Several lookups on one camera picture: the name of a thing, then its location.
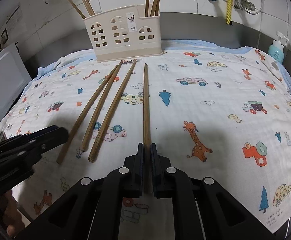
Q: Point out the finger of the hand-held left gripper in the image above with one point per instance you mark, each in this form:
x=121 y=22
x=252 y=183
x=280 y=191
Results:
x=54 y=138
x=43 y=132

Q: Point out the blue soap pump bottle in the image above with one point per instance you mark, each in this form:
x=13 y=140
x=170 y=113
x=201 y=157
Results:
x=276 y=50

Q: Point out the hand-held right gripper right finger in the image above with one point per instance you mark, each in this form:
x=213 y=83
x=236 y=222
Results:
x=154 y=165

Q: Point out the beige plastic utensil holder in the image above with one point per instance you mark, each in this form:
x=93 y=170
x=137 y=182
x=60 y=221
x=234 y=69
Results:
x=115 y=40

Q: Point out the wall notice sticker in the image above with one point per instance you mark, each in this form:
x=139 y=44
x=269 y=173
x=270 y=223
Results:
x=13 y=17

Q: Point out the person's left hand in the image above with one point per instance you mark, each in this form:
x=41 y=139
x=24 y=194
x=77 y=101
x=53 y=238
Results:
x=11 y=217

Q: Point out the cartoon printed white cloth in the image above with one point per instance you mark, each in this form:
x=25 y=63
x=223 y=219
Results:
x=210 y=120

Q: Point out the white microwave oven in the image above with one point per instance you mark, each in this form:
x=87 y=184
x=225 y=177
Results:
x=5 y=80

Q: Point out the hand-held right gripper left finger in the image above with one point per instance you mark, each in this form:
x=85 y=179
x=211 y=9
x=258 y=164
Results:
x=140 y=165

